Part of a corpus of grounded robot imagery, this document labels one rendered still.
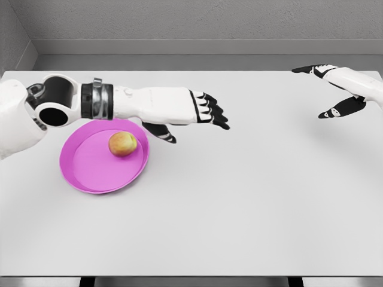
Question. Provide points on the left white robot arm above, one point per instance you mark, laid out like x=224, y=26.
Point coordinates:
x=60, y=101

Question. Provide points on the yellow red apple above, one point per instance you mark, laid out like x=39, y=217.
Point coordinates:
x=122, y=143

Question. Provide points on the pink round plate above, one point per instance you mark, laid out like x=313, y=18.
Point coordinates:
x=104, y=157

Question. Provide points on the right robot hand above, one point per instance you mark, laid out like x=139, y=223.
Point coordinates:
x=353, y=80

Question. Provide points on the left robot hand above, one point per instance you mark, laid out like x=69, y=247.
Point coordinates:
x=176, y=104

